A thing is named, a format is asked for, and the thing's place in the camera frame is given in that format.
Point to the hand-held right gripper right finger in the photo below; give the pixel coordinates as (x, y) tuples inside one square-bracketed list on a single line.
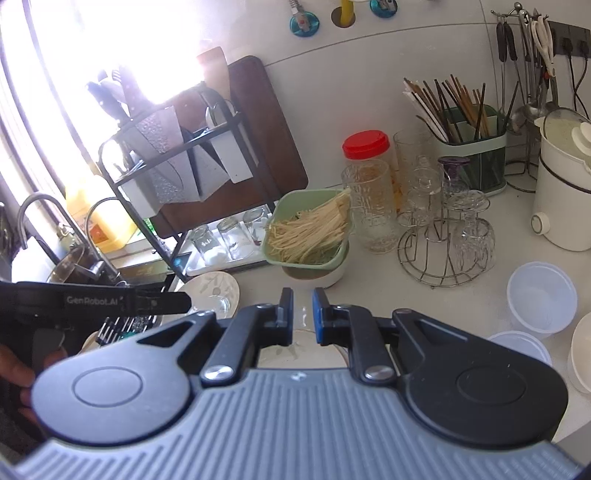
[(317, 321)]

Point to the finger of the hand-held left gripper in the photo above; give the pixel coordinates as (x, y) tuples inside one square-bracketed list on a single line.
[(161, 302)]

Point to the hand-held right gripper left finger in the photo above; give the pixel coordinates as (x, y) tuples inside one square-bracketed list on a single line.
[(288, 321)]

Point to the white plate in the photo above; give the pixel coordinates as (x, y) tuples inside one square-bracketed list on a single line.
[(300, 355)]

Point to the leaf pattern plate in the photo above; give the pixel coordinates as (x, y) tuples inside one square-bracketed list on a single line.
[(207, 286)]

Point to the large translucent plastic bowl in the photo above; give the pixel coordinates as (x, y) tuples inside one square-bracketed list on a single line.
[(540, 295)]

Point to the person's left hand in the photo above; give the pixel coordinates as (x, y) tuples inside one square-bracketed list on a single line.
[(14, 364)]

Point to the steel pot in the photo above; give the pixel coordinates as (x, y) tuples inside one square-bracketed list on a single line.
[(69, 268)]

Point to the white basin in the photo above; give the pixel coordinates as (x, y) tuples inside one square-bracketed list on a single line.
[(332, 273)]

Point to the steel faucet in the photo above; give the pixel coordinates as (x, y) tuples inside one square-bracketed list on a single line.
[(99, 270)]

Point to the small clear glass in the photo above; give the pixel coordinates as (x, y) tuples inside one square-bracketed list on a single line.
[(235, 237), (205, 244), (256, 224)]

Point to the white tray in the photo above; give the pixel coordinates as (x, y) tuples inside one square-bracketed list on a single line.
[(240, 266)]

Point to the pale noodle strands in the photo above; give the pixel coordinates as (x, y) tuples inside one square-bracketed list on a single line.
[(304, 230)]

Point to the yellow plastic bottle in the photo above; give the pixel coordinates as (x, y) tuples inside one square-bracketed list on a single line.
[(106, 221)]

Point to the tall patterned glass tumbler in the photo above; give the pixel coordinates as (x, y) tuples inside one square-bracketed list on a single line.
[(415, 147), (369, 217)]

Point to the green colander basket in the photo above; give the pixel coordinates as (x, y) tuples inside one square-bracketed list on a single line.
[(281, 203)]

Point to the steel kitchen knife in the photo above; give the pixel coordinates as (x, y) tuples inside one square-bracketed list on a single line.
[(203, 170)]

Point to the wide steel cleaver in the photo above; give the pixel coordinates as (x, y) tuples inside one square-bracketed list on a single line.
[(233, 157)]

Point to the hammered steel cleaver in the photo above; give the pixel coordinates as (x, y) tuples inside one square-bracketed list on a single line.
[(159, 138)]

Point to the clear goblet glass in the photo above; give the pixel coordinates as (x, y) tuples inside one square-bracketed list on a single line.
[(425, 189)]

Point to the cut glass cup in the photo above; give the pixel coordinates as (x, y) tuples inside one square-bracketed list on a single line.
[(473, 230)]

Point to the red lid plastic jar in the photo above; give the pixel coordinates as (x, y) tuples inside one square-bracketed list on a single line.
[(364, 145)]

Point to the dark brown cutting board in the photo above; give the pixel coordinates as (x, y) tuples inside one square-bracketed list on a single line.
[(272, 138)]

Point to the small translucent plastic bowl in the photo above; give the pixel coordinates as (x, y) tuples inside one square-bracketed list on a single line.
[(521, 346)]

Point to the purple stem glass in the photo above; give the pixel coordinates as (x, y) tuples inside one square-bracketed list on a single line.
[(455, 162)]

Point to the light wooden cutting board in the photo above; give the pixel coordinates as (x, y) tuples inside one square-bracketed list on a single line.
[(214, 69)]

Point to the green chopstick holder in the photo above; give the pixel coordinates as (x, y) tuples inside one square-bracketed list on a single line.
[(489, 152)]

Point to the steel utensil stand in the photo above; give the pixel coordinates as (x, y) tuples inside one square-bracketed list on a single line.
[(519, 183)]

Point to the bundle of chopsticks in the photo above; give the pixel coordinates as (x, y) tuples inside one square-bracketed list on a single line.
[(455, 106)]

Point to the white ceramic bowl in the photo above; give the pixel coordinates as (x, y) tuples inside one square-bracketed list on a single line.
[(582, 350)]

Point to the white electric cooker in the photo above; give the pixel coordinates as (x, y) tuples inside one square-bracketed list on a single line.
[(563, 203)]

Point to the steel ladle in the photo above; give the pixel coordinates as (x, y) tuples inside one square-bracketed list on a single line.
[(531, 113)]

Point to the glass lid white knob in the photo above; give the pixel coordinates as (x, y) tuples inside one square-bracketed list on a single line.
[(561, 134)]

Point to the yellow pipe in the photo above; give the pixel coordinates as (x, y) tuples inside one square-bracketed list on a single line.
[(344, 11)]

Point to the blue wall valve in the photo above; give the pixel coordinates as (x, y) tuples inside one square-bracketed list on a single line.
[(302, 21), (383, 7)]

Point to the dark wall outlet strip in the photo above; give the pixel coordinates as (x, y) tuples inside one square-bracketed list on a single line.
[(577, 39)]

